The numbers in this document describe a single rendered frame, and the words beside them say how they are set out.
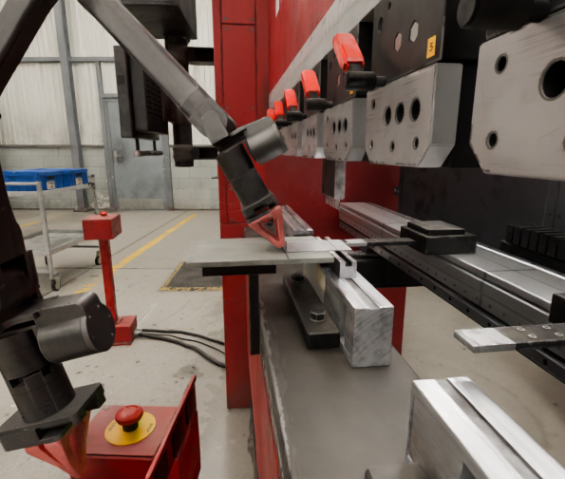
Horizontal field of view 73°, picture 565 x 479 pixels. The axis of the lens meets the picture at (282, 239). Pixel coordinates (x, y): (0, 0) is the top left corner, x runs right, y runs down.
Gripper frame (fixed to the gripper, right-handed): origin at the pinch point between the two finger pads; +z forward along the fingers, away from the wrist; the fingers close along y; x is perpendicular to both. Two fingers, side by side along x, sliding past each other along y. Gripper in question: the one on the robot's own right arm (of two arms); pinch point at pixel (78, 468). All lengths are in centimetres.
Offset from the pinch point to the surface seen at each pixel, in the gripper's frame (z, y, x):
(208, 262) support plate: -16.0, 16.6, 24.1
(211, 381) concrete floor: 72, -37, 139
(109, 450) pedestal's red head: 2.4, 0.6, 5.3
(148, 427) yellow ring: 3.2, 4.2, 10.0
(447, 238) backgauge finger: -6, 61, 36
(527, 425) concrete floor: 111, 105, 111
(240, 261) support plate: -14.5, 21.9, 25.0
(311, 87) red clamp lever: -39, 41, 23
